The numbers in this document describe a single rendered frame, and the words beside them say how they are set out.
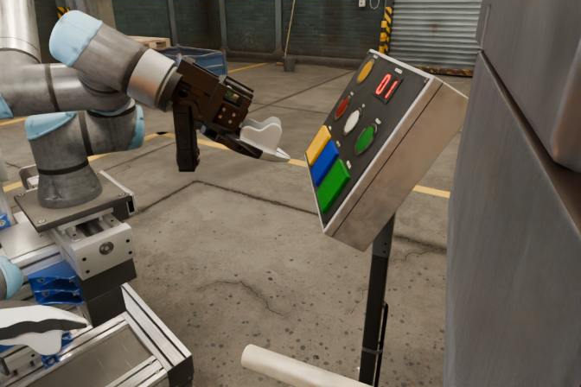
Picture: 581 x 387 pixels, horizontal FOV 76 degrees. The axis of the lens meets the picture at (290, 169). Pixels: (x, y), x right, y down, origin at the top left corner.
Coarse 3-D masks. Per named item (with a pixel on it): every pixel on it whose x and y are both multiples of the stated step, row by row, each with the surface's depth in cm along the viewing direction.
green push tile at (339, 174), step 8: (336, 168) 63; (344, 168) 61; (328, 176) 65; (336, 176) 61; (344, 176) 58; (328, 184) 63; (336, 184) 60; (344, 184) 58; (320, 192) 65; (328, 192) 62; (336, 192) 59; (320, 200) 63; (328, 200) 60; (328, 208) 60
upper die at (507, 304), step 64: (512, 128) 8; (512, 192) 7; (576, 192) 5; (448, 256) 18; (512, 256) 6; (576, 256) 4; (448, 320) 14; (512, 320) 6; (576, 320) 4; (448, 384) 11; (512, 384) 5; (576, 384) 4
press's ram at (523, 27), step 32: (512, 0) 11; (544, 0) 7; (576, 0) 5; (480, 32) 20; (512, 32) 10; (544, 32) 7; (576, 32) 5; (512, 64) 9; (544, 64) 6; (576, 64) 5; (512, 96) 9; (544, 96) 6; (576, 96) 5; (544, 128) 6; (576, 128) 5; (576, 160) 5
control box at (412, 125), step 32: (384, 64) 68; (352, 96) 76; (416, 96) 51; (448, 96) 50; (352, 128) 67; (384, 128) 55; (416, 128) 52; (448, 128) 52; (352, 160) 61; (384, 160) 53; (416, 160) 54; (352, 192) 55; (384, 192) 56; (352, 224) 58; (384, 224) 58
